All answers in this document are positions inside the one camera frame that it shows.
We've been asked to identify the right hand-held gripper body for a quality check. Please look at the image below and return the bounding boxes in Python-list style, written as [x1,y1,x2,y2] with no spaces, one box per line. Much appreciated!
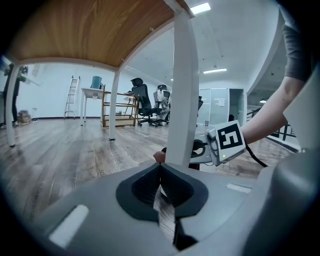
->
[206,119,246,166]

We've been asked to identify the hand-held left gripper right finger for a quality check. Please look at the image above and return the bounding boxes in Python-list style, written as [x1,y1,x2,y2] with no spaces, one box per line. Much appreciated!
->
[161,162,260,256]

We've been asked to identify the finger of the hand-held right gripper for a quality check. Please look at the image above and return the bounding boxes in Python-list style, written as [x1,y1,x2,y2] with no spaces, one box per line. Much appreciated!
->
[193,131,210,145]
[191,149,215,165]

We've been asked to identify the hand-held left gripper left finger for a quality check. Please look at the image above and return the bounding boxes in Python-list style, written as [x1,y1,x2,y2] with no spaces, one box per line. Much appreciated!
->
[32,162,176,256]

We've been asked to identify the person's right forearm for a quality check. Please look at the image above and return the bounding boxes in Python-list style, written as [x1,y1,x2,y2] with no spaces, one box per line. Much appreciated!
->
[241,74,306,146]

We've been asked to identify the wooden table with white legs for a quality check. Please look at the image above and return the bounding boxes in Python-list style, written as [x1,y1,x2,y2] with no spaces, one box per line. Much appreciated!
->
[4,0,201,171]

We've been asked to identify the plastic-wrapped grey office chair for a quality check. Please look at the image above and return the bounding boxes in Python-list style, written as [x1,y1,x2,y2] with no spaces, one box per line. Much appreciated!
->
[152,84,172,126]

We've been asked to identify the black metal rack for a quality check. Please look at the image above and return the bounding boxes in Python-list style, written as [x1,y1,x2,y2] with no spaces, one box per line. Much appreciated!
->
[246,107,301,151]

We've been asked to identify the ceiling light strip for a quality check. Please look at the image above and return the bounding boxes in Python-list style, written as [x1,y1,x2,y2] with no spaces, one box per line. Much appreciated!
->
[202,67,228,75]
[189,2,212,15]

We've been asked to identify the black office chair with headrest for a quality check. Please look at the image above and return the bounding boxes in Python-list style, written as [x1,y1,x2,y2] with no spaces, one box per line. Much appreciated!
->
[129,77,161,128]

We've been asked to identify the wooden shelf rack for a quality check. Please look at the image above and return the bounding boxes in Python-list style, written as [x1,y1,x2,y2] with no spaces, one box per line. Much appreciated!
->
[101,84,140,128]

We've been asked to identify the person's grey shirt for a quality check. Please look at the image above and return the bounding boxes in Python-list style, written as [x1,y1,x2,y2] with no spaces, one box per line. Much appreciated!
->
[282,22,317,83]

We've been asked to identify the aluminium ladder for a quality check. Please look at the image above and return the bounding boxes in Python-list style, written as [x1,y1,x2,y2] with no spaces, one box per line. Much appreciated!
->
[64,75,81,120]

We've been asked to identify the white side table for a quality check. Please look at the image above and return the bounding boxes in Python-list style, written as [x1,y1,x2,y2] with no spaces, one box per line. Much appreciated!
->
[80,87,106,126]

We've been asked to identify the pile of cardboard boxes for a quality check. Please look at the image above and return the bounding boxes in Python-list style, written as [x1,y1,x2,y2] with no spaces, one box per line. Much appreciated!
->
[17,109,33,125]

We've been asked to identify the black cable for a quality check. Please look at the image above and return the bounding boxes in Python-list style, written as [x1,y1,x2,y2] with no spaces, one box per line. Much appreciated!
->
[244,143,268,168]

